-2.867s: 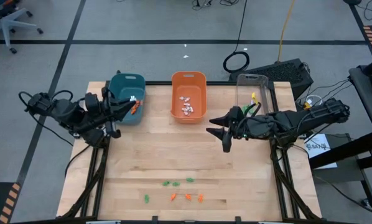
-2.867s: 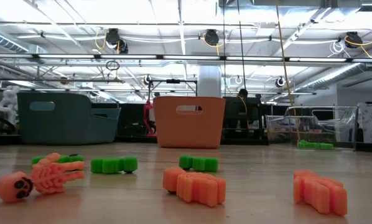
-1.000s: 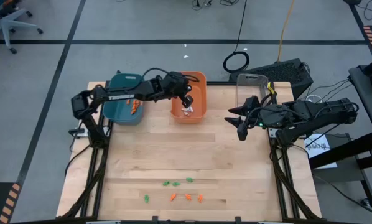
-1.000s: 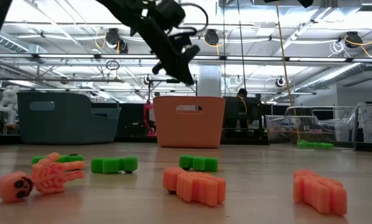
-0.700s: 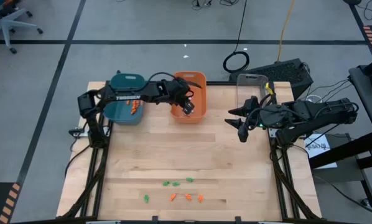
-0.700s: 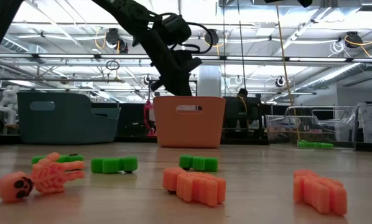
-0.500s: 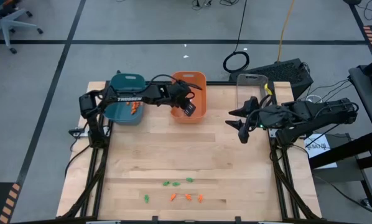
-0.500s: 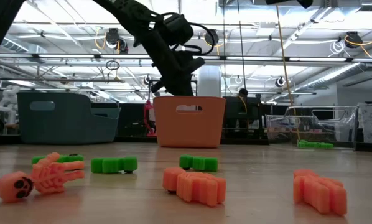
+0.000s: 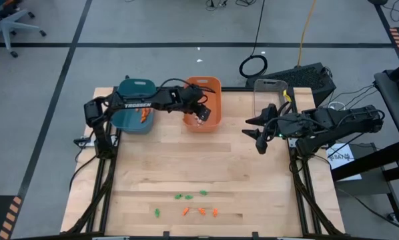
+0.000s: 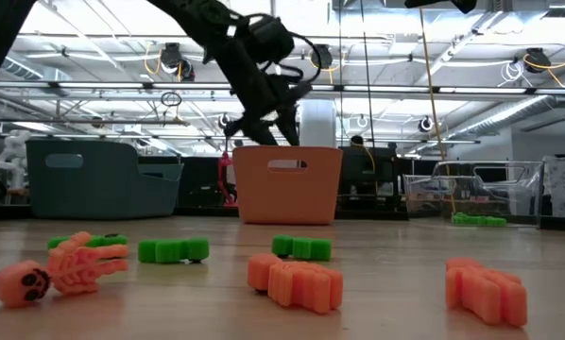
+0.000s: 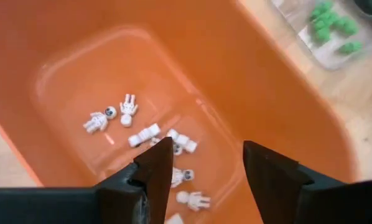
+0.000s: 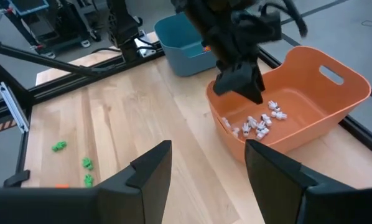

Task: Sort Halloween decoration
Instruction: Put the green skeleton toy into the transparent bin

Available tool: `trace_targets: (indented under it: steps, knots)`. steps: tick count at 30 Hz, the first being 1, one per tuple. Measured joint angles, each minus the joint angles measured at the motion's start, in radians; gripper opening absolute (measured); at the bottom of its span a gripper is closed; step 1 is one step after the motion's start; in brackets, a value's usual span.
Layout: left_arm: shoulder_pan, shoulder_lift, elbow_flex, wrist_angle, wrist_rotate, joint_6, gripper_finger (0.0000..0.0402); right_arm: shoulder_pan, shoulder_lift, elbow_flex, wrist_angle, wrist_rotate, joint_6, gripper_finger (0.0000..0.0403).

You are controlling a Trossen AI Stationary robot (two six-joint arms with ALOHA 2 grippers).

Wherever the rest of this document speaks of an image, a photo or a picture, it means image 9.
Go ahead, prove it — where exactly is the black side stand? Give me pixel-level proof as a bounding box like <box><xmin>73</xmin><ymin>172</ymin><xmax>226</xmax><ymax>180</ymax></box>
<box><xmin>330</xmin><ymin>140</ymin><xmax>399</xmax><ymax>223</ymax></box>

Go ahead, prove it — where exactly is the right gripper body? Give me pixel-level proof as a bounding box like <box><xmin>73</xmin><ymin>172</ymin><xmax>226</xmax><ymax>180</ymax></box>
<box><xmin>255</xmin><ymin>103</ymin><xmax>309</xmax><ymax>155</ymax></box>

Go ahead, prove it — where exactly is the grey office chair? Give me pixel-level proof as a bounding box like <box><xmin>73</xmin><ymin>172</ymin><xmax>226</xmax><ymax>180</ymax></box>
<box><xmin>0</xmin><ymin>0</ymin><xmax>47</xmax><ymax>59</ymax></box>

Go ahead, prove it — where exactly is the clear plastic bin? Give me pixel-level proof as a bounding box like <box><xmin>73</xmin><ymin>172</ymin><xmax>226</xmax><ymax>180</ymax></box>
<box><xmin>252</xmin><ymin>79</ymin><xmax>292</xmax><ymax>118</ymax></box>

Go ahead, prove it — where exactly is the orange plastic bin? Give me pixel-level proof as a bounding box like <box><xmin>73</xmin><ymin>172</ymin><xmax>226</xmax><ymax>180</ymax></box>
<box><xmin>182</xmin><ymin>75</ymin><xmax>223</xmax><ymax>133</ymax></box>

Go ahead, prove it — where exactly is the yellow cable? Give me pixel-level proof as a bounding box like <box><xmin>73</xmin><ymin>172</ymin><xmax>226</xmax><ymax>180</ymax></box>
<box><xmin>296</xmin><ymin>0</ymin><xmax>318</xmax><ymax>67</ymax></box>

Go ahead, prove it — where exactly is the white printed paper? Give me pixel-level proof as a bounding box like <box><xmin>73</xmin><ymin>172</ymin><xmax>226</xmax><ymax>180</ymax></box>
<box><xmin>325</xmin><ymin>143</ymin><xmax>363</xmax><ymax>183</ymax></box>

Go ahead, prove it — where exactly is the black mesh computer case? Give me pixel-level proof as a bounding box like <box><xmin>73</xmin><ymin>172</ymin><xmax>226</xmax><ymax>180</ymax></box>
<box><xmin>245</xmin><ymin>62</ymin><xmax>338</xmax><ymax>108</ymax></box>

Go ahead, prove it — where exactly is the black coiled cable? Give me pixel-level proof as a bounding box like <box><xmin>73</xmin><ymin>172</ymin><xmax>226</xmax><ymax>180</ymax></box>
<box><xmin>238</xmin><ymin>0</ymin><xmax>269</xmax><ymax>79</ymax></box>

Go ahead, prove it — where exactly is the black table frame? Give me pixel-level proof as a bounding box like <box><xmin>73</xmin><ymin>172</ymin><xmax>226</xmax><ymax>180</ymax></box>
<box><xmin>65</xmin><ymin>85</ymin><xmax>346</xmax><ymax>240</ymax></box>

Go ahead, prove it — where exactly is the black desk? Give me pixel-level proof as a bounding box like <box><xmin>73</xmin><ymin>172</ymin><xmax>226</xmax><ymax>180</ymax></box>
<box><xmin>374</xmin><ymin>58</ymin><xmax>399</xmax><ymax>157</ymax></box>

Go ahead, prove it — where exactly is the black cable bundle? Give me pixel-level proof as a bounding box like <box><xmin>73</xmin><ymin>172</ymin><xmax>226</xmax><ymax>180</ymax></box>
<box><xmin>205</xmin><ymin>0</ymin><xmax>251</xmax><ymax>8</ymax></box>

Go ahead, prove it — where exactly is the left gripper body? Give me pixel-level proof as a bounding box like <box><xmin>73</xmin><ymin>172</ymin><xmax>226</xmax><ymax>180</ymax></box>
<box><xmin>171</xmin><ymin>85</ymin><xmax>210</xmax><ymax>113</ymax></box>

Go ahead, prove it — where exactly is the teal plastic bin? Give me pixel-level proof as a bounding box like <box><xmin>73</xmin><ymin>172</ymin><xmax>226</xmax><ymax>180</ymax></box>
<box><xmin>111</xmin><ymin>77</ymin><xmax>157</xmax><ymax>134</ymax></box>

